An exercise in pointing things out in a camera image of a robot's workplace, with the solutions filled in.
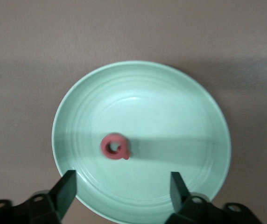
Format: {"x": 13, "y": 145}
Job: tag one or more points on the red uppercase letter Q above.
{"x": 105, "y": 149}

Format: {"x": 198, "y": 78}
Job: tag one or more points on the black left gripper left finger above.
{"x": 61, "y": 198}

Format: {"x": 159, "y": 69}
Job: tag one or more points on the brown table cover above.
{"x": 30, "y": 46}

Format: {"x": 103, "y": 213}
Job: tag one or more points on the light green plate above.
{"x": 159, "y": 112}

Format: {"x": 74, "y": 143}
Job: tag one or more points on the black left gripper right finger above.
{"x": 182, "y": 205}

